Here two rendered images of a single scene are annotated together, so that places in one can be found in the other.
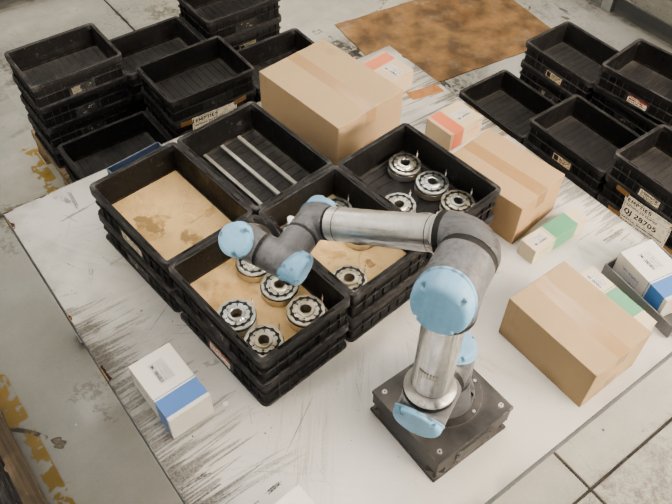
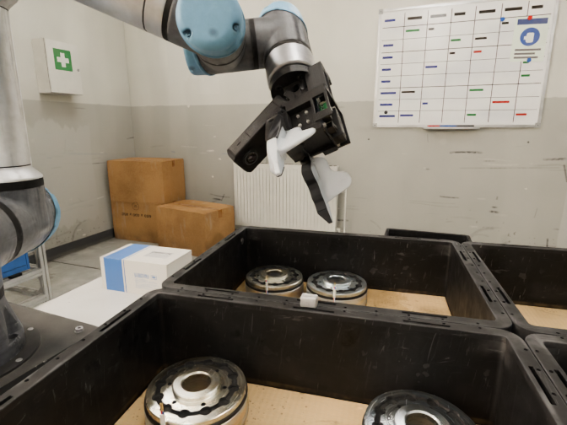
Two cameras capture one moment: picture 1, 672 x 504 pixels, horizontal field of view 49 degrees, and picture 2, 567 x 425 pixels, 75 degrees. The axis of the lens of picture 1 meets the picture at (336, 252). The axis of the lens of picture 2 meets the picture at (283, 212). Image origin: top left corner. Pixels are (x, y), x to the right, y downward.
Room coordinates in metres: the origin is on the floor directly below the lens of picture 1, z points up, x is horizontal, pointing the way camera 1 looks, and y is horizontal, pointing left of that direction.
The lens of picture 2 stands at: (1.58, -0.14, 1.12)
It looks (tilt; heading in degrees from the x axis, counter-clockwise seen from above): 13 degrees down; 148
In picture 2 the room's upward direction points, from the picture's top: straight up
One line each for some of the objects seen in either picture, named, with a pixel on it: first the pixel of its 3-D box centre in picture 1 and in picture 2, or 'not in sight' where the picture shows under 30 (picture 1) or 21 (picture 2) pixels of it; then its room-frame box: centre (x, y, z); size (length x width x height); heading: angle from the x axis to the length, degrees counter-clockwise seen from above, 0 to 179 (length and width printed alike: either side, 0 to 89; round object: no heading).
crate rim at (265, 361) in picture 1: (258, 285); (332, 266); (1.18, 0.20, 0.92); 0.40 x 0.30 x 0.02; 44
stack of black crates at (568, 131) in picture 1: (578, 162); not in sight; (2.35, -1.01, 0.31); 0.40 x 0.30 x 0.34; 38
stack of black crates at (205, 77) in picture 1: (201, 110); not in sight; (2.54, 0.60, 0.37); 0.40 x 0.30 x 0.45; 128
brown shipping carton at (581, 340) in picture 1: (571, 332); not in sight; (1.16, -0.65, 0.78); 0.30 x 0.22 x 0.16; 39
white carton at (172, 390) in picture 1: (171, 389); not in sight; (0.96, 0.41, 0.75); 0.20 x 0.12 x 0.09; 41
